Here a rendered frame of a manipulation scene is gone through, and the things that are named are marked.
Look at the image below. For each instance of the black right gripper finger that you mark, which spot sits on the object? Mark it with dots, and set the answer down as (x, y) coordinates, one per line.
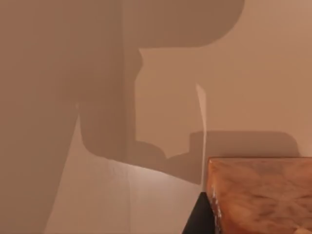
(201, 217)

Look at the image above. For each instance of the orange marbled block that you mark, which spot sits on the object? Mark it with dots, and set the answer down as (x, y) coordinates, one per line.
(260, 195)

